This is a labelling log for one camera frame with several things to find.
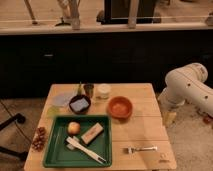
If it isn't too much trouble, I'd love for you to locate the black chair base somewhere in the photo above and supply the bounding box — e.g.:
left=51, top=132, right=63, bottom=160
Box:
left=0, top=113, right=28, bottom=161

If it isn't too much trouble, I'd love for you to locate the wooden block brush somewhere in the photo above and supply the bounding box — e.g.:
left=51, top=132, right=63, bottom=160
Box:
left=81, top=123, right=103, bottom=145

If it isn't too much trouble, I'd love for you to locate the green plastic tray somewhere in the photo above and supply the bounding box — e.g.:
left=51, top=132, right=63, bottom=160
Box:
left=43, top=115, right=112, bottom=168

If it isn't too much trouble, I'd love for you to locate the dark bowl with sponge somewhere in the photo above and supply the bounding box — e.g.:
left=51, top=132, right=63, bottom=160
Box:
left=69, top=95, right=91, bottom=114

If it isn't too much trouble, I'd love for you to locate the small green bottle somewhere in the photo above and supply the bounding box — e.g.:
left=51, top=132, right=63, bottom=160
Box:
left=77, top=82, right=82, bottom=95

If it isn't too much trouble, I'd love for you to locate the dark metal cup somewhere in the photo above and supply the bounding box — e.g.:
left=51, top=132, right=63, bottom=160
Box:
left=83, top=83, right=94, bottom=98

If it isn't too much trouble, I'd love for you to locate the red bowl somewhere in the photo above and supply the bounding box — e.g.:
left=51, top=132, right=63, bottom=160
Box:
left=107, top=96, right=133, bottom=119

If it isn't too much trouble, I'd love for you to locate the silver metal fork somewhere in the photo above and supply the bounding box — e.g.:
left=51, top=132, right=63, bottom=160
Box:
left=123, top=146, right=158, bottom=154

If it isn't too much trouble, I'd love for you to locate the yellow apple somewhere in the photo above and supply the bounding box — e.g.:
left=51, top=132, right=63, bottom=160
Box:
left=67, top=122, right=81, bottom=135

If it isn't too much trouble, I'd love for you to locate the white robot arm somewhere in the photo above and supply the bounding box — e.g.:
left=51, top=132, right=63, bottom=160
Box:
left=157, top=63, right=213, bottom=126

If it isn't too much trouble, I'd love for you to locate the bunch of red grapes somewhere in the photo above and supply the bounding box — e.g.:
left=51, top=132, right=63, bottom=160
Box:
left=32, top=127, right=46, bottom=151

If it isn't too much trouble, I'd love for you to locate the white cup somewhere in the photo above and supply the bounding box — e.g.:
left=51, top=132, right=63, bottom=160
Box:
left=97, top=84, right=111, bottom=99

